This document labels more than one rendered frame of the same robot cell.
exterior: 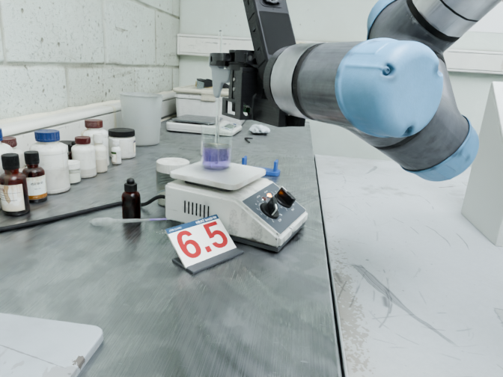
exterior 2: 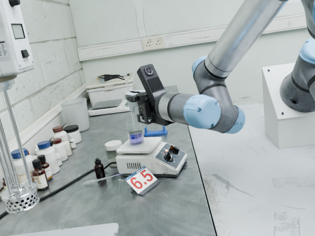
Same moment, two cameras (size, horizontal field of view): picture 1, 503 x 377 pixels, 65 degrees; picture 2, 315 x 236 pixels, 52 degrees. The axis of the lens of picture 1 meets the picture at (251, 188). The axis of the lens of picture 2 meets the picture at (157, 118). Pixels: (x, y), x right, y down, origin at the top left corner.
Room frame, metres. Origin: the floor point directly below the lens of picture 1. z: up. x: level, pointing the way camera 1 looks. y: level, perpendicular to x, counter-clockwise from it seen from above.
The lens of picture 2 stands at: (-0.37, 0.03, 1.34)
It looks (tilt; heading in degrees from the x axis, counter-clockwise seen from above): 16 degrees down; 357
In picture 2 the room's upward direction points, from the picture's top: 9 degrees counter-clockwise
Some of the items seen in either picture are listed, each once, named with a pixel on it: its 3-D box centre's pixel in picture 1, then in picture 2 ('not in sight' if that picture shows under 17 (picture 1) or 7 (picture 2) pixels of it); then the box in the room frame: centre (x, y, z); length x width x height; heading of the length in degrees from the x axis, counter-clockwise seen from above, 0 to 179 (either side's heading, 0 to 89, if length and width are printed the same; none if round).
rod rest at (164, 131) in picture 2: (260, 165); (155, 130); (0.95, -0.02, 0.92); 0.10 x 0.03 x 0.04; 77
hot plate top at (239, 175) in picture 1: (219, 173); (139, 144); (0.62, 0.05, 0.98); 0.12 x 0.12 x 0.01; 65
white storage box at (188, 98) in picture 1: (215, 104); (113, 89); (1.84, 0.19, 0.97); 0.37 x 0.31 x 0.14; 176
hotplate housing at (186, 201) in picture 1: (232, 201); (149, 157); (0.61, 0.03, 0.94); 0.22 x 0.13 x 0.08; 65
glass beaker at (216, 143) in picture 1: (218, 146); (136, 132); (0.63, 0.06, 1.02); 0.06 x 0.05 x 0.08; 132
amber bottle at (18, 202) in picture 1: (13, 184); (39, 174); (0.60, 0.38, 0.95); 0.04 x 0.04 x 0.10
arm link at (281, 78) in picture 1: (311, 81); (174, 106); (0.43, -0.05, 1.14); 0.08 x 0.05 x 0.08; 120
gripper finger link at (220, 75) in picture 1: (218, 76); (131, 102); (0.58, 0.06, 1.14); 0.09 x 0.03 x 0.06; 31
